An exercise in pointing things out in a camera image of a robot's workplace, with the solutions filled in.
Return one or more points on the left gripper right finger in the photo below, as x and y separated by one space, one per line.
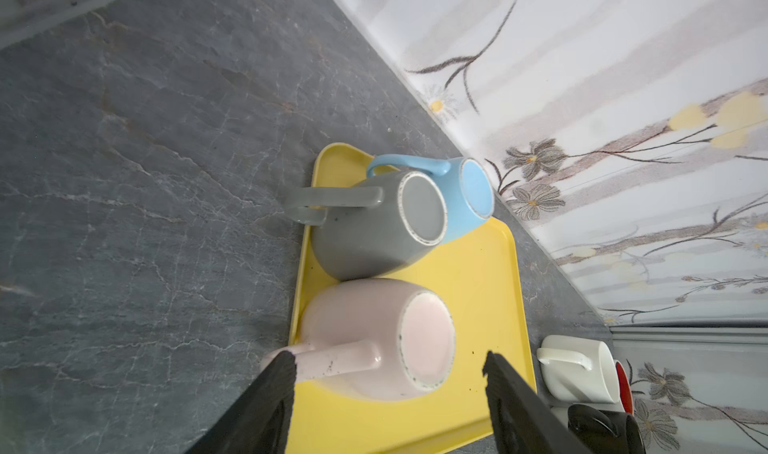
521 422

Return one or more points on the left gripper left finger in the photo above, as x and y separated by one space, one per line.
259 420

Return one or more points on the black and white mug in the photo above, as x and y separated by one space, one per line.
605 431

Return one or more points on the white speckled mug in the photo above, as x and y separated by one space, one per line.
579 370

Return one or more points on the pink mug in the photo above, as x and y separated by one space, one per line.
376 339

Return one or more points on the yellow tray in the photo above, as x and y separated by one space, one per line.
477 278

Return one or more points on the grey mug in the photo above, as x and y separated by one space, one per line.
378 226

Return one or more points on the light blue mug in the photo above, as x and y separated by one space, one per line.
466 189

